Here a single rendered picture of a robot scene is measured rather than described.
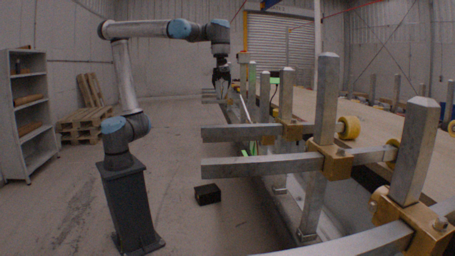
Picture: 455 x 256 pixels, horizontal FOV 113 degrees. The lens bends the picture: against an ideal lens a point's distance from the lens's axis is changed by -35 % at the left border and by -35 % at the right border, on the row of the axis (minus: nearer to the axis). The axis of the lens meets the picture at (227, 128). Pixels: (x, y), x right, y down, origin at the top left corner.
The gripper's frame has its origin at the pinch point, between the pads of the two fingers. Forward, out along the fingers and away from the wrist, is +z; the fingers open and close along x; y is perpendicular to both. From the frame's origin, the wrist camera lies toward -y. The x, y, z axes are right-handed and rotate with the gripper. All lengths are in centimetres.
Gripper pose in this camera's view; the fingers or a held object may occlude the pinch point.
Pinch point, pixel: (221, 96)
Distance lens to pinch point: 108.7
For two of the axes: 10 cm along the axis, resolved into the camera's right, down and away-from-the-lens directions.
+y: -1.3, -2.6, 9.6
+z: 0.1, 9.7, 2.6
